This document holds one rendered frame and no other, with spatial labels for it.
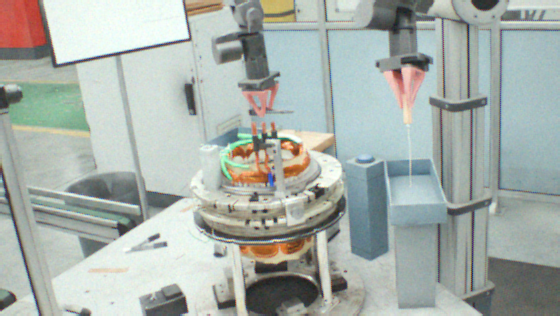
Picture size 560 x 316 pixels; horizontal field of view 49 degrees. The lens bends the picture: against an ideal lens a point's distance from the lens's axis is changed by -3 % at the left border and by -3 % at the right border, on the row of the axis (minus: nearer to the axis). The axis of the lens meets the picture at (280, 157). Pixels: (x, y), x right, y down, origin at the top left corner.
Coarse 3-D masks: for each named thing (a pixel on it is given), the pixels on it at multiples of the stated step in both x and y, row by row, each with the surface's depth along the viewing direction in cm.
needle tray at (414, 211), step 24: (384, 168) 140; (408, 168) 142; (432, 168) 136; (408, 192) 133; (432, 192) 132; (408, 216) 119; (432, 216) 119; (408, 240) 129; (432, 240) 128; (408, 264) 131; (432, 264) 130; (408, 288) 133; (432, 288) 132
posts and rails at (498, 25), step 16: (320, 0) 357; (320, 16) 361; (320, 32) 364; (496, 32) 313; (320, 48) 367; (496, 48) 316; (496, 64) 318; (496, 80) 321; (496, 96) 324; (496, 112) 327; (496, 128) 329; (496, 144) 332; (496, 160) 335; (496, 176) 338; (496, 192) 342; (512, 192) 337
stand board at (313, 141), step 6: (282, 132) 169; (288, 132) 169; (306, 132) 167; (312, 132) 167; (300, 138) 163; (306, 138) 162; (312, 138) 162; (318, 138) 161; (324, 138) 161; (330, 138) 162; (306, 144) 158; (312, 144) 157; (318, 144) 157; (324, 144) 159; (330, 144) 162; (312, 150) 154; (318, 150) 157
